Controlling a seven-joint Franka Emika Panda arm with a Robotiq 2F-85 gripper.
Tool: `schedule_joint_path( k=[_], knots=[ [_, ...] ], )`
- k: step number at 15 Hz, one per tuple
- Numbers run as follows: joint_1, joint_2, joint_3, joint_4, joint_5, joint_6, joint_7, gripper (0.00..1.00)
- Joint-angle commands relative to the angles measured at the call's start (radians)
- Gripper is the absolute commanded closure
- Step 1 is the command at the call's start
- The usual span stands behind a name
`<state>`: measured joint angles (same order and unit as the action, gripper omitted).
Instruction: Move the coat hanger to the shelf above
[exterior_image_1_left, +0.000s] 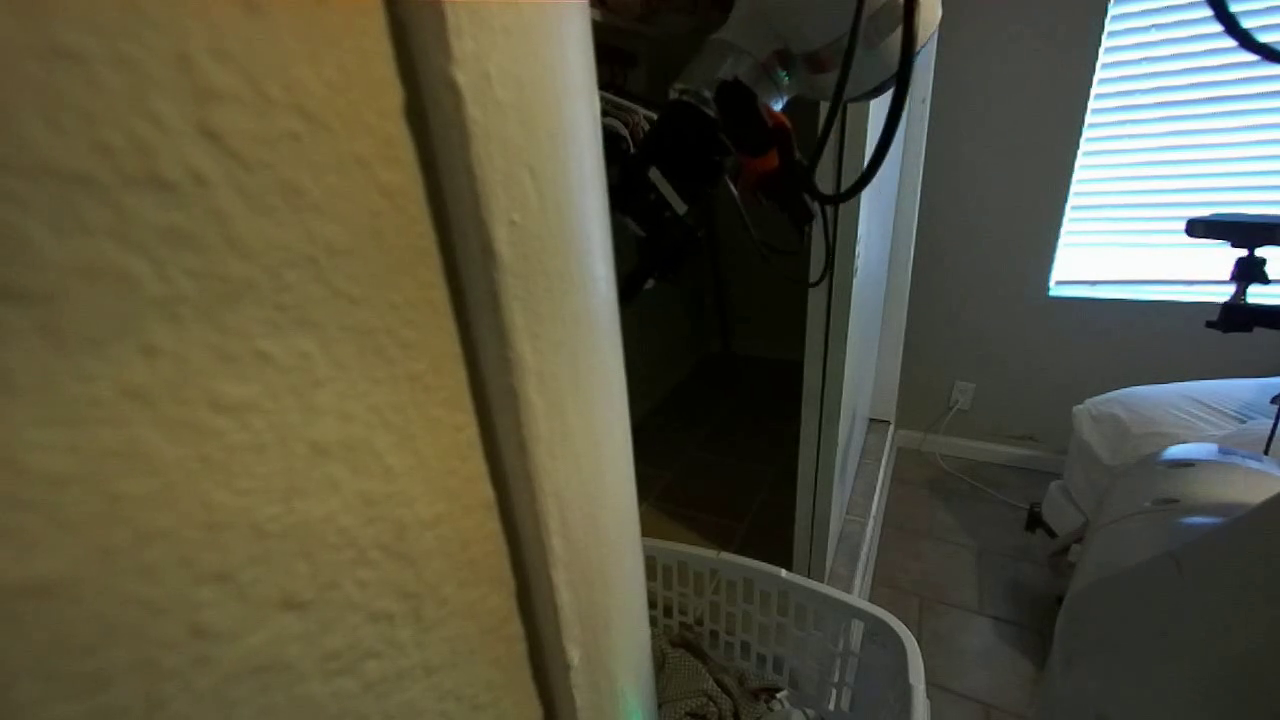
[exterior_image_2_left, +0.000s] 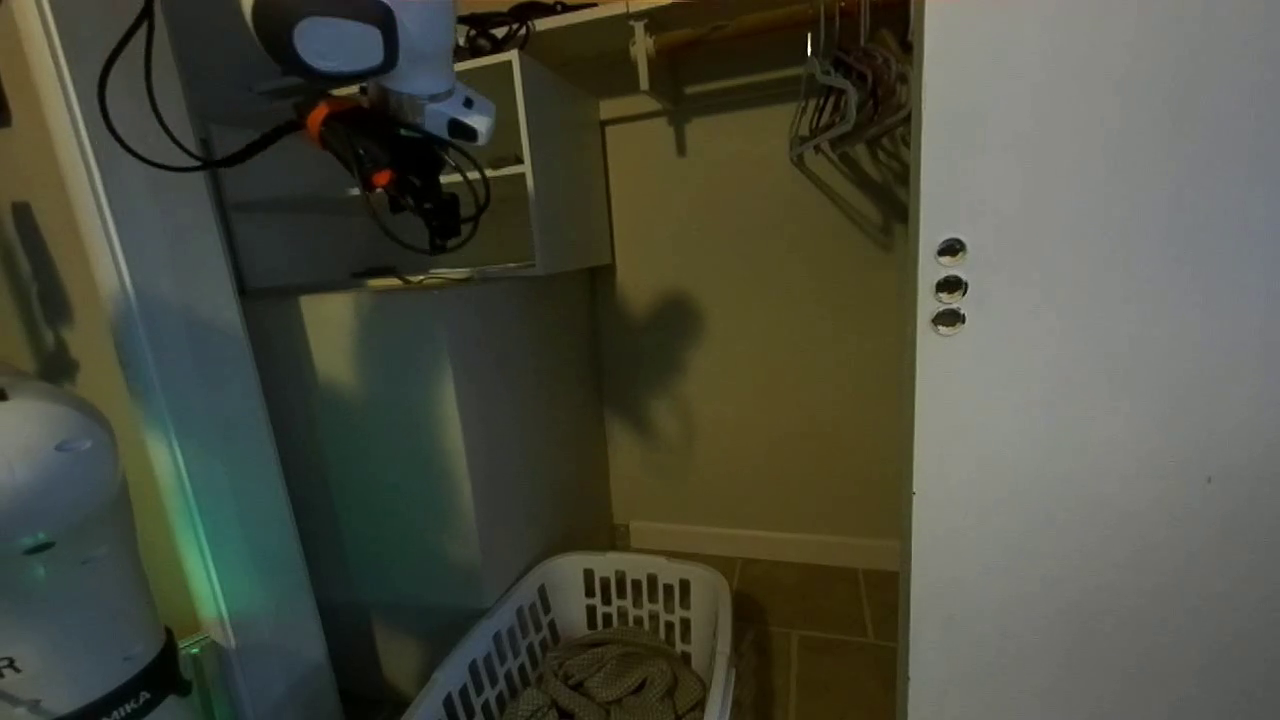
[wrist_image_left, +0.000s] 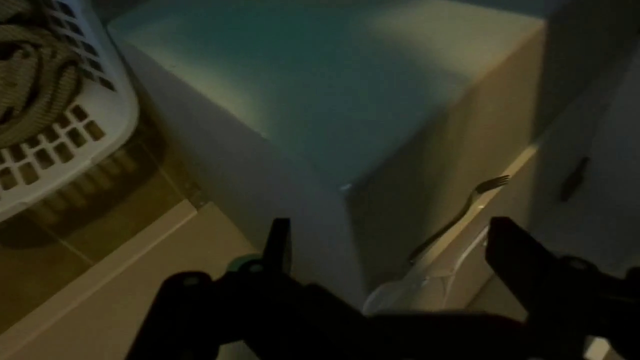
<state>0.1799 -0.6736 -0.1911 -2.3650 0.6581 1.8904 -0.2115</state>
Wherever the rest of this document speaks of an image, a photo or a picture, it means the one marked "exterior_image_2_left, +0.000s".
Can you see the dark clothes hanger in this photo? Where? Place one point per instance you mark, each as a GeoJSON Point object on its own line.
{"type": "Point", "coordinates": [874, 187]}

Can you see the grey plastic clothes hanger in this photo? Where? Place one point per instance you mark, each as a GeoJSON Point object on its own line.
{"type": "Point", "coordinates": [820, 115]}

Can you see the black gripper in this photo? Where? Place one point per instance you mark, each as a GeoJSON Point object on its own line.
{"type": "Point", "coordinates": [395, 145]}

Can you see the white door with holes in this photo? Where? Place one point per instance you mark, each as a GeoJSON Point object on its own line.
{"type": "Point", "coordinates": [1092, 400]}

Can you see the white baseboard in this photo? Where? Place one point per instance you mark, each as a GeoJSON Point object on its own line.
{"type": "Point", "coordinates": [760, 544]}

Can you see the white rod bracket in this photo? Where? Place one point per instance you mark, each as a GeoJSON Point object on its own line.
{"type": "Point", "coordinates": [642, 52]}

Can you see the wooden closet shelf board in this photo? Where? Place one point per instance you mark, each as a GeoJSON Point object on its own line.
{"type": "Point", "coordinates": [603, 44]}

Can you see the grey clothes pile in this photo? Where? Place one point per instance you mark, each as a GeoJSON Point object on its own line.
{"type": "Point", "coordinates": [613, 682]}

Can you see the white plastic laundry basket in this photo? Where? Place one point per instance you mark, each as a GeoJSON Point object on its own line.
{"type": "Point", "coordinates": [627, 578]}

